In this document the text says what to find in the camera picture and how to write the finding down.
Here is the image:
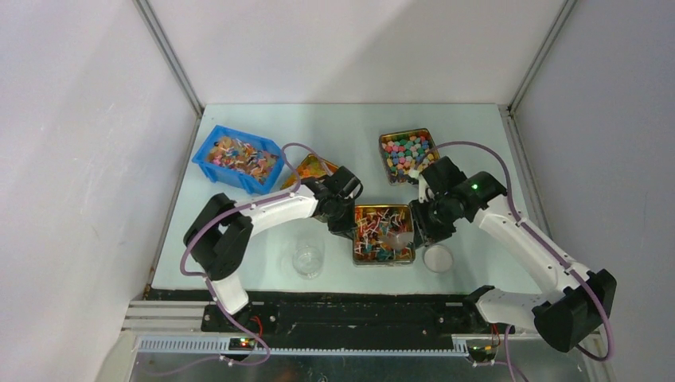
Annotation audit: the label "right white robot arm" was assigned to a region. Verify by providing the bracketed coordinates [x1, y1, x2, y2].
[409, 157, 617, 353]

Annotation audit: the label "clear plastic scoop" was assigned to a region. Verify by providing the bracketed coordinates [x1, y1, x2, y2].
[380, 232, 415, 251]

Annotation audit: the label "gold tin with lollipops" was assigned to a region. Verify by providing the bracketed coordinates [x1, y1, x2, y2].
[352, 205, 416, 267]

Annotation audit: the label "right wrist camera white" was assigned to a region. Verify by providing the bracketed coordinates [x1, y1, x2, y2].
[408, 168, 429, 204]

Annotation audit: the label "white jar lid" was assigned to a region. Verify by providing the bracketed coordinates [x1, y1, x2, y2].
[423, 244, 455, 274]

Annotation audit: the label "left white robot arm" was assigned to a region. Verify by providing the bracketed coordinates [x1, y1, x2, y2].
[180, 166, 363, 332]

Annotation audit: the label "clear plastic jar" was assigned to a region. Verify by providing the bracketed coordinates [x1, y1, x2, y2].
[292, 237, 325, 279]

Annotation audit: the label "gold tin orange gummies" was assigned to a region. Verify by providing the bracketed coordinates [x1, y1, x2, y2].
[296, 154, 338, 179]

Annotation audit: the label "blue plastic candy bin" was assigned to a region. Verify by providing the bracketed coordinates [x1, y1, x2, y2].
[192, 125, 284, 195]

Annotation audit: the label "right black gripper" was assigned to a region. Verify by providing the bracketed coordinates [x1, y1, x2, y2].
[409, 194, 462, 249]

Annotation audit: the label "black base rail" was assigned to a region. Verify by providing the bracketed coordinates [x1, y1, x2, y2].
[143, 288, 506, 351]

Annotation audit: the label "gold tin pastel candies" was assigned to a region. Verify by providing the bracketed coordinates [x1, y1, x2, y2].
[378, 128, 439, 185]

